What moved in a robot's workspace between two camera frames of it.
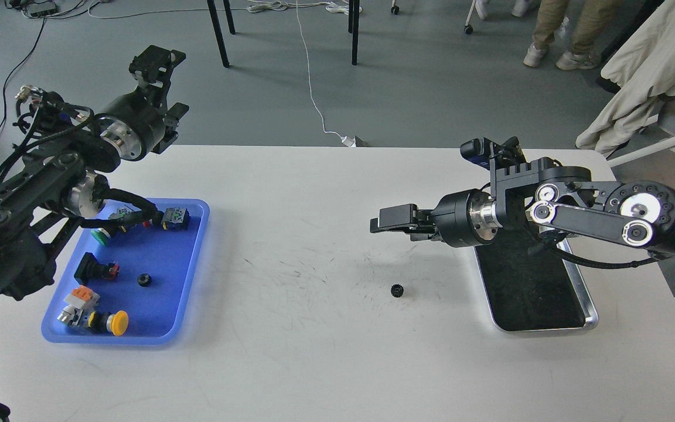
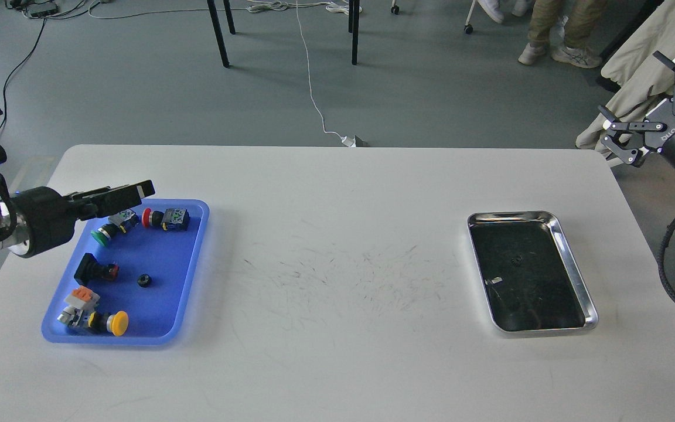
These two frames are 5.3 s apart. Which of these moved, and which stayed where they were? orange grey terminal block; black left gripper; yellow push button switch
Moved: black left gripper
Stayed: yellow push button switch; orange grey terminal block
